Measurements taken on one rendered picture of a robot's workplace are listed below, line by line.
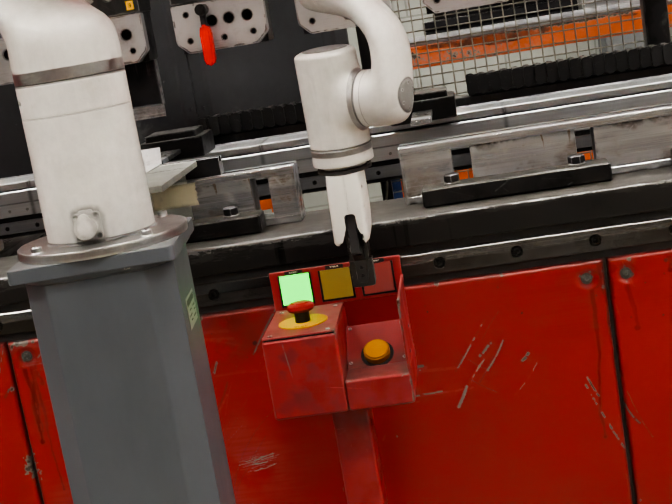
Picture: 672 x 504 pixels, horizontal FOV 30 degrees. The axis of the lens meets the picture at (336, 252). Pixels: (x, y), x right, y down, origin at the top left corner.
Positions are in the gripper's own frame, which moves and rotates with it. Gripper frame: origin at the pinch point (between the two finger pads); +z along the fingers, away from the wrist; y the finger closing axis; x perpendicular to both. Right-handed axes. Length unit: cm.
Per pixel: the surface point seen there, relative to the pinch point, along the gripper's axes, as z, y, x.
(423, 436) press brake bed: 34.4, -17.2, 3.2
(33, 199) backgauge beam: -5, -58, -66
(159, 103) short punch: -23, -36, -32
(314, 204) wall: 101, -449, -66
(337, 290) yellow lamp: 5.4, -9.7, -5.3
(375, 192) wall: 100, -452, -34
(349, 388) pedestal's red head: 14.7, 6.4, -4.0
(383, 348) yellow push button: 12.1, -0.6, 0.9
